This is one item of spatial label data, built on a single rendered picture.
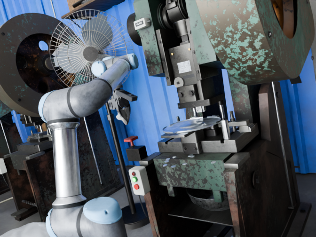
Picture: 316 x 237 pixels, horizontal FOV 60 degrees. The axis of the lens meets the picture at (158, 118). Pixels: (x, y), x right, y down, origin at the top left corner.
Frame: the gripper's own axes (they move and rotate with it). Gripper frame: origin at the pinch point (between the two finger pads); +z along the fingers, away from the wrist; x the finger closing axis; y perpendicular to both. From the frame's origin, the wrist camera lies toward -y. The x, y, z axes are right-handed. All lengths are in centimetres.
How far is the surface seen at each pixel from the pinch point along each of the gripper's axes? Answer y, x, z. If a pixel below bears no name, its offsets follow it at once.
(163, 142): -15.0, -7.9, 14.4
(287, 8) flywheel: -74, -50, -39
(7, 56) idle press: 99, 5, -58
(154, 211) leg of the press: -11.3, 7.1, 46.5
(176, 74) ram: -27.6, -14.4, -19.2
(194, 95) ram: -37.4, -11.5, -7.6
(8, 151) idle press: 294, -52, 34
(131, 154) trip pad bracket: -0.9, 3.1, 17.1
